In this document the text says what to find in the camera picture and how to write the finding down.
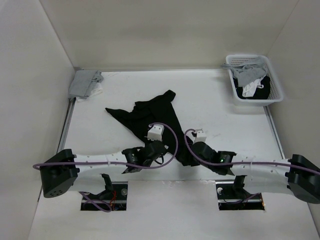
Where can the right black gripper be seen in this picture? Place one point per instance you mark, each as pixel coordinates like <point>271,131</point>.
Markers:
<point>194,163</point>

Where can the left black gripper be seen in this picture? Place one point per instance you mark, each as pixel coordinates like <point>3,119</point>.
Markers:
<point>145,143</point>

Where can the black tank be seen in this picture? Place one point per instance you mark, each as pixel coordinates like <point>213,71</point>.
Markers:
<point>157,110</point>
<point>260,94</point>

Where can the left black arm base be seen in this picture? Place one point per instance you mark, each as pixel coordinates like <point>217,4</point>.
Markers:
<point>112,197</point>

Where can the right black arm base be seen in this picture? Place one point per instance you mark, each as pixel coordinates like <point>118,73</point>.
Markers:
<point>231,196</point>

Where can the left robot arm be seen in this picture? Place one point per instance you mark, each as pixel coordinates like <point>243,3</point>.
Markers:
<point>67,171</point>

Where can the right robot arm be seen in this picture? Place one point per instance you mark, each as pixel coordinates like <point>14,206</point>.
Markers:
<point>296,176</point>

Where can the white tank top in basket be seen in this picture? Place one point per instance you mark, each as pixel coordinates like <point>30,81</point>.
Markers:
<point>250,89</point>

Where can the folded white tank top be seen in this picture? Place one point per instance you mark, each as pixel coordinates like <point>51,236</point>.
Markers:
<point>98,89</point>

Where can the black tank top in basket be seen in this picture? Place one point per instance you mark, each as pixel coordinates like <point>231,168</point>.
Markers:
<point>260,94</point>

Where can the grey tank top in basket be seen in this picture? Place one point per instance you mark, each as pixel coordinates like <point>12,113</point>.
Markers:
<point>248,71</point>

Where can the folded grey tank top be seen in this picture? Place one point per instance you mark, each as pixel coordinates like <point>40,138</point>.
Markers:
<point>84,82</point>

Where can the white plastic laundry basket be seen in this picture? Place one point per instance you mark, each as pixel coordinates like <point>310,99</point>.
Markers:
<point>276,94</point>

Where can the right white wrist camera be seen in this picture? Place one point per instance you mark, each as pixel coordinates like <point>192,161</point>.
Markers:
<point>199,136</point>

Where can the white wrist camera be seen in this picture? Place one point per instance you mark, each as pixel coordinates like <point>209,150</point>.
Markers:
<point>199,136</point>
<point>155,132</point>

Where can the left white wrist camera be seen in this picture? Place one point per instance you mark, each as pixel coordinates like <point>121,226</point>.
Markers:
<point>155,132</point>

